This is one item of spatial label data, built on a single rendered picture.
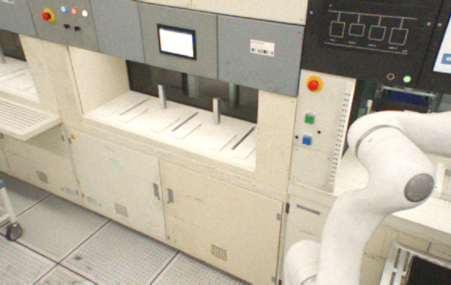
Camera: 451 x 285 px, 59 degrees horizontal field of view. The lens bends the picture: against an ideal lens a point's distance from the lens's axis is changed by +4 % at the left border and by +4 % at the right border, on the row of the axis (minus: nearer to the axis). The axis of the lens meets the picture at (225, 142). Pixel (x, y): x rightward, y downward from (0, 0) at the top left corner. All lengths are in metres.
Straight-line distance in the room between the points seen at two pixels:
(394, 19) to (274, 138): 0.66
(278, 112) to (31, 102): 1.72
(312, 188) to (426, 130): 0.96
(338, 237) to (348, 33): 0.77
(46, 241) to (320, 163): 1.96
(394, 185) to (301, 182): 1.04
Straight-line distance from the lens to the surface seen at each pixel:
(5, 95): 3.03
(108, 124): 2.36
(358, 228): 0.90
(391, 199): 0.80
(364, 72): 1.48
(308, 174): 1.75
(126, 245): 2.77
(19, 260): 2.92
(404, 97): 2.21
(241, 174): 1.92
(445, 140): 0.88
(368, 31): 1.44
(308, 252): 1.06
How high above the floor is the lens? 1.95
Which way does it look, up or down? 32 degrees down
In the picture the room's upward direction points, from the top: straight up
